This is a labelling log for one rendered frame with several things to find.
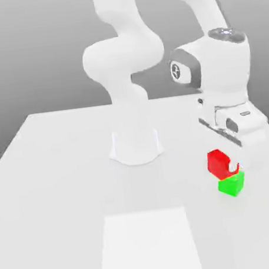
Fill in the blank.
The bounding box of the small red cube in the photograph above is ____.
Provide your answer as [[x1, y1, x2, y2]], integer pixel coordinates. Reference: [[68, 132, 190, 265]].
[[205, 146, 241, 182]]

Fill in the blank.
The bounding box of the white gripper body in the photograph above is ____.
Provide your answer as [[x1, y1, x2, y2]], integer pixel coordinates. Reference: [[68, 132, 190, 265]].
[[197, 105, 269, 158]]

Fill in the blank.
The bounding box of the small green cube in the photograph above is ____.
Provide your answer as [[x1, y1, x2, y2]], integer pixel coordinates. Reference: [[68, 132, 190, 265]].
[[216, 170, 248, 200]]

